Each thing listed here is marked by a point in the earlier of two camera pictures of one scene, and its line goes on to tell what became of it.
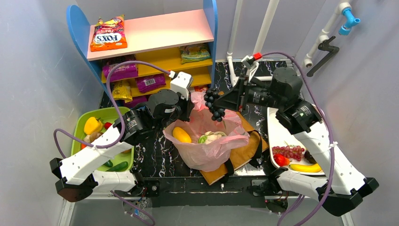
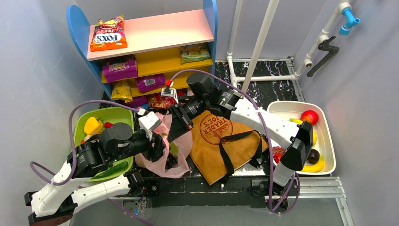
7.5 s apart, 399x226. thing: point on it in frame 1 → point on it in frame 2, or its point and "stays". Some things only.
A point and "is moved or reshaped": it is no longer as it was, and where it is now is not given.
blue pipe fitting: (350, 20) stays
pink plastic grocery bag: (203, 144) → (160, 167)
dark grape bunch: (217, 114) is moved or reshaped
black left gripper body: (187, 106) → (155, 143)
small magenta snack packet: (146, 82) stays
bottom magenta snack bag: (137, 100) stays
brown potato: (91, 137) stays
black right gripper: (241, 96) → (181, 116)
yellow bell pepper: (92, 125) stays
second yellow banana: (313, 168) stays
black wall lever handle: (325, 45) stays
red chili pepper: (107, 125) stays
